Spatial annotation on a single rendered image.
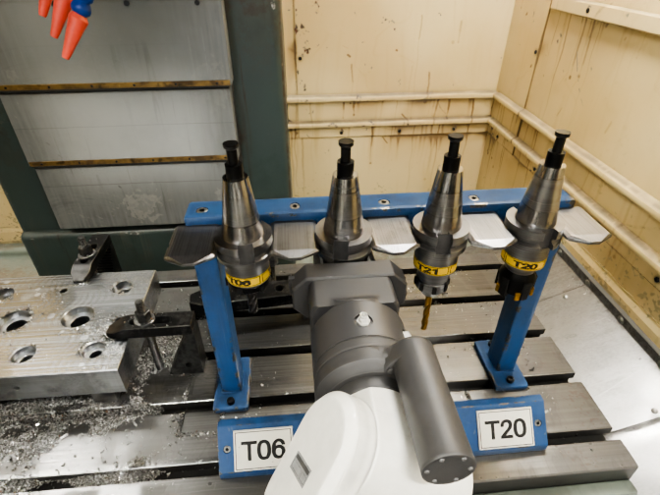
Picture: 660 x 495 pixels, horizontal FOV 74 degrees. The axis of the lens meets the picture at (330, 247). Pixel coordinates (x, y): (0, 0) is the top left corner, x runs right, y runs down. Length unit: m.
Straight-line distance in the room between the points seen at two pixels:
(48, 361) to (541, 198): 0.68
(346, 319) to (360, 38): 1.10
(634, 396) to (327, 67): 1.09
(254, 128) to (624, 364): 0.90
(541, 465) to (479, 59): 1.13
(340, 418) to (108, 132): 0.90
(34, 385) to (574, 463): 0.76
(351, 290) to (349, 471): 0.19
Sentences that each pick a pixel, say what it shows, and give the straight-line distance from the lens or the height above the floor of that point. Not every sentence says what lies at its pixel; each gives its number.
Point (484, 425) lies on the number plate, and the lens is 0.68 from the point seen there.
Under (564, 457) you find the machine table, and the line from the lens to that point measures 0.74.
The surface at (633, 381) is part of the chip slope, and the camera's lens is 0.99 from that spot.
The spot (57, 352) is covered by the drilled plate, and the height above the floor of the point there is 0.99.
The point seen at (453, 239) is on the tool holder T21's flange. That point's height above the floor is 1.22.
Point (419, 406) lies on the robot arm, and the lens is 0.31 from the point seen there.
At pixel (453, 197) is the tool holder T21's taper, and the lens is 0.47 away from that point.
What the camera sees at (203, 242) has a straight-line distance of 0.49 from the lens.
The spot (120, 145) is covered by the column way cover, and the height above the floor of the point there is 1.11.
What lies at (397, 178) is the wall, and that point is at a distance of 1.56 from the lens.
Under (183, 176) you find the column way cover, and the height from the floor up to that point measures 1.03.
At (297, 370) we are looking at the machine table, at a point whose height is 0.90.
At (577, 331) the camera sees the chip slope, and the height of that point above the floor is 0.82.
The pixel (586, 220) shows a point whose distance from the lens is 0.59.
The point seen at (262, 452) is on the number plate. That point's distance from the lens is 0.64.
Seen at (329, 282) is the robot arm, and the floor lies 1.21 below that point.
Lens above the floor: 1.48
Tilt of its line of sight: 35 degrees down
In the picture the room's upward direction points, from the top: straight up
